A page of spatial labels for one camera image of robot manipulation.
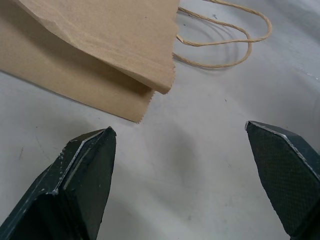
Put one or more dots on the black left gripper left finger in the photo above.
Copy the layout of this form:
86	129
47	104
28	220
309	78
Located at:
75	190

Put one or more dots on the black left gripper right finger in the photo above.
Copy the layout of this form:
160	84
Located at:
287	170

